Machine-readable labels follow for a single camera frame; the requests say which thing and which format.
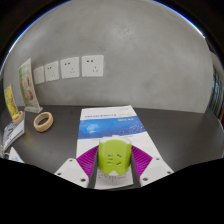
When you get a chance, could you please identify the glass partition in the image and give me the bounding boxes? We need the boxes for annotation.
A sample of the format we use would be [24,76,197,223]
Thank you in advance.
[209,56,224,118]

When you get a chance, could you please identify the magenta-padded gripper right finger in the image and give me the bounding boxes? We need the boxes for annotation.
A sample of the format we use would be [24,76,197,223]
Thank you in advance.
[129,144,174,188]

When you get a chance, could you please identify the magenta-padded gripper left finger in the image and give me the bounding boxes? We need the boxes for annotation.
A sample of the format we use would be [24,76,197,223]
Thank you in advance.
[54,145,100,189]

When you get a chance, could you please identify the small orange sign stand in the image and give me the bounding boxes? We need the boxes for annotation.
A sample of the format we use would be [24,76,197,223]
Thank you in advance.
[3,84,25,126]

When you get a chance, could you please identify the white and blue booklet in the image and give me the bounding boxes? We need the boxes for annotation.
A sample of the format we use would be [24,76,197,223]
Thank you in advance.
[75,105,161,190]

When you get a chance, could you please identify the large green menu sign stand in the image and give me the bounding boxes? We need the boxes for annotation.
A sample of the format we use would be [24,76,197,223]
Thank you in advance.
[18,58,44,114]

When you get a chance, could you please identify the beige tape roll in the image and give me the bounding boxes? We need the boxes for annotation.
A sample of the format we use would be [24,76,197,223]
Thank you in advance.
[33,111,54,133]

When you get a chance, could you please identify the green and white charger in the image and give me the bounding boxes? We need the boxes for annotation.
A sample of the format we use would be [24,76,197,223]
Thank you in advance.
[97,135,133,176]

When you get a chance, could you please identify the white wall socket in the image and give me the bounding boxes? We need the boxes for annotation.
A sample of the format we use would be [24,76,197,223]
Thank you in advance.
[32,65,46,85]
[44,60,61,83]
[81,54,105,78]
[60,56,81,80]

